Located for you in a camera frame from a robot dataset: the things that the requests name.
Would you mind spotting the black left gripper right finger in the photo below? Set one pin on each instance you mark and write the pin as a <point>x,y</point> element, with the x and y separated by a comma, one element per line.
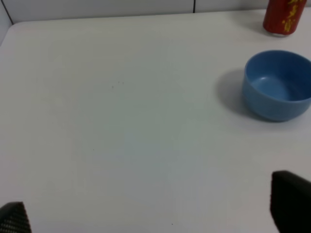
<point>290,202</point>

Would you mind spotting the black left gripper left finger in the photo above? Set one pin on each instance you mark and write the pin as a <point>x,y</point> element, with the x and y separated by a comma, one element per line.
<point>14,218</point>

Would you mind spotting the red drink can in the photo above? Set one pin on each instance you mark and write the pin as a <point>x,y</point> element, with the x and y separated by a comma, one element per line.
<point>282,16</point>

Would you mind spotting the blue bowl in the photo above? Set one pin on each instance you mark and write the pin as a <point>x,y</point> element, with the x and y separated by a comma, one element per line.
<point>277,85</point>

